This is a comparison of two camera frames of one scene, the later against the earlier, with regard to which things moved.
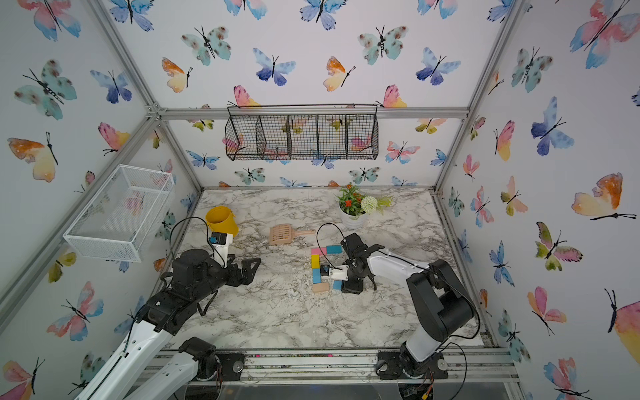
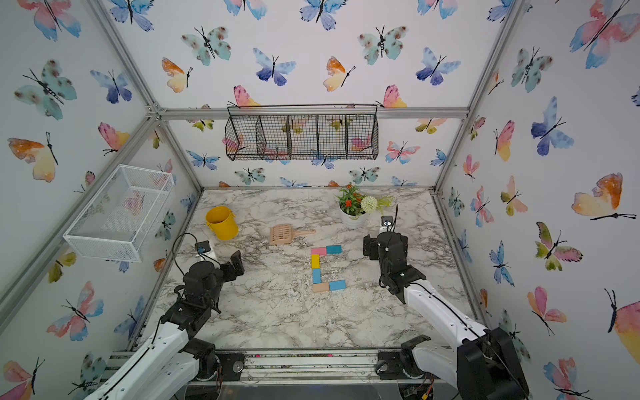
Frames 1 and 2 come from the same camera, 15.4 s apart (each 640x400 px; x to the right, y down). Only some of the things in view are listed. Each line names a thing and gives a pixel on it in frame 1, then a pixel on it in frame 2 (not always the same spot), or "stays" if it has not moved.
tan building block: [320, 287] stays
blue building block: [317, 276] stays
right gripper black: [351, 287] to [372, 246]
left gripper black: [247, 277] to [237, 265]
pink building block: [318, 251] stays
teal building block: [334, 249] stays
